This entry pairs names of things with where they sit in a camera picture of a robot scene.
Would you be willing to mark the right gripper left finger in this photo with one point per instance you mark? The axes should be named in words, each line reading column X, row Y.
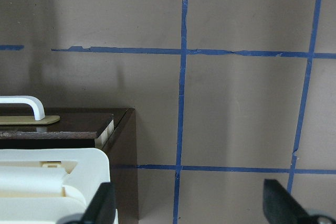
column 102, row 208

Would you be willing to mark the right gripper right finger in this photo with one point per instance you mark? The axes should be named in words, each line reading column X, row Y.
column 280, row 207

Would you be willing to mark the wooden drawer with white handle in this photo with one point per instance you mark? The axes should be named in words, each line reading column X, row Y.
column 26, row 124

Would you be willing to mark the dark brown wooden cabinet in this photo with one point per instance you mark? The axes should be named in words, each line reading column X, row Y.
column 121, row 151

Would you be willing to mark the cream plastic tray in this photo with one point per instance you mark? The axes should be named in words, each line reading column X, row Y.
column 50, row 185

